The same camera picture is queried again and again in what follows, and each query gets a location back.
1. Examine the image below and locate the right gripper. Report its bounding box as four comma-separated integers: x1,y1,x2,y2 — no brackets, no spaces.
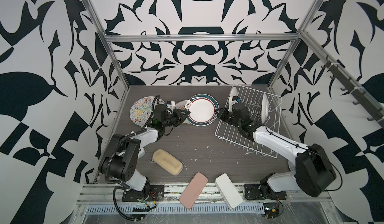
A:
215,107,243,130

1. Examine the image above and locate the orange sunburst pattern plate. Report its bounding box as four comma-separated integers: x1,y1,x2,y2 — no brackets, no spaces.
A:
175,100,190,124

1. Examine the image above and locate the colourful squiggle pattern plate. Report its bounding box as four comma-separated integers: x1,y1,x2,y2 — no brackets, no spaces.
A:
130,96,155,127

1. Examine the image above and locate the green rimmed white plate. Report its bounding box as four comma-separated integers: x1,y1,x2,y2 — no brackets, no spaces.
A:
185,93,219,127

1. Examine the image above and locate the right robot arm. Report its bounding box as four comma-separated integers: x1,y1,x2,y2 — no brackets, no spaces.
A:
215,103,340,198

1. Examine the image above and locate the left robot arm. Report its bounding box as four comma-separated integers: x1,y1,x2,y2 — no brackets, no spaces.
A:
99,95,190,199

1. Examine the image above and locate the beige glasses case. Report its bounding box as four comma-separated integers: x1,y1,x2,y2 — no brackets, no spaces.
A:
152,149,184,176

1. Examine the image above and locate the white glasses case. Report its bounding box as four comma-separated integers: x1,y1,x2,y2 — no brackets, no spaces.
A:
215,174,243,210

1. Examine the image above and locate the pink glasses case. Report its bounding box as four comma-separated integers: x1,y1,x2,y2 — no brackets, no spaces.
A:
179,173,208,210

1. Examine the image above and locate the small circuit board with LED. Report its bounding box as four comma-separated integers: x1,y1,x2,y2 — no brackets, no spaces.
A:
262,201,284,220

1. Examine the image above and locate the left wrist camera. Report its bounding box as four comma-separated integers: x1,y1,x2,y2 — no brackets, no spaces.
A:
165,101,176,111

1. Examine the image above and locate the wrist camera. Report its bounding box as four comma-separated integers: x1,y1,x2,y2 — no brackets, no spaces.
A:
229,96,242,112
165,101,176,111

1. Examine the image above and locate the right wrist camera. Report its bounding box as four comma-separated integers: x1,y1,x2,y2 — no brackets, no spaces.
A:
229,96,242,112

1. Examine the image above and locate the white wire dish rack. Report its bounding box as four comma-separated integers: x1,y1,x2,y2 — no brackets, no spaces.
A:
215,84,282,159

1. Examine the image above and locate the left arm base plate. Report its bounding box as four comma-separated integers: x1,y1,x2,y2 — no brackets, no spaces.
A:
122,185,165,202

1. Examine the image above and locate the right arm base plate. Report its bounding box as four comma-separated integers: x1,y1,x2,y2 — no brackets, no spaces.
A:
244,183,287,201

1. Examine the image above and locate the white slotted cable duct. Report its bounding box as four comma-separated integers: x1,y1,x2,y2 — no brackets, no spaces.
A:
87,203,265,215

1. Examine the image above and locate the aluminium front mounting rail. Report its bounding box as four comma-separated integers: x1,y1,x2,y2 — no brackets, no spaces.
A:
76,183,332,205

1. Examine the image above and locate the black wall hook rail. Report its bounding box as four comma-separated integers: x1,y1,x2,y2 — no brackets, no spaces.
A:
320,55,384,129

